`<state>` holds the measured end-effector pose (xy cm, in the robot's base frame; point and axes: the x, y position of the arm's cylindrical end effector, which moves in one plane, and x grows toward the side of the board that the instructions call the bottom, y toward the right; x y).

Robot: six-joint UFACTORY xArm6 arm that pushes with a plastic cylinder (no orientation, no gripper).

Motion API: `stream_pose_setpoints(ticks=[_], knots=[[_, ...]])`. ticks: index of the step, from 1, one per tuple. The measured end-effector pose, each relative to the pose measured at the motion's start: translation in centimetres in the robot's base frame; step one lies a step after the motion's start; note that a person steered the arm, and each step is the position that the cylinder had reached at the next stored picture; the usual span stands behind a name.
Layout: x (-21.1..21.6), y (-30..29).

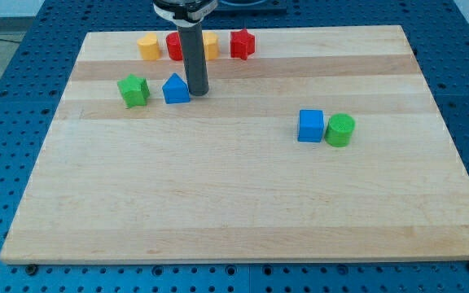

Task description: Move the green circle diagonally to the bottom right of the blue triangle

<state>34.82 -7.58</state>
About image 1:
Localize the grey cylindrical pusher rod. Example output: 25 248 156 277
178 23 209 96

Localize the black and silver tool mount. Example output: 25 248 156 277
153 0 217 27

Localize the blue triangle block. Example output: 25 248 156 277
162 73 191 104

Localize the red cylinder block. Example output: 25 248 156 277
165 32 183 61

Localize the yellow heart block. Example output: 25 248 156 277
137 33 161 61

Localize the red star block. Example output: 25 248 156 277
230 28 256 60

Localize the green star block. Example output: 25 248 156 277
117 74 150 108

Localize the blue cube block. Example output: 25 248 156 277
297 109 324 142

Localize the wooden board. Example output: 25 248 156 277
0 25 469 265

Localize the green cylinder block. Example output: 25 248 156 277
325 113 356 147

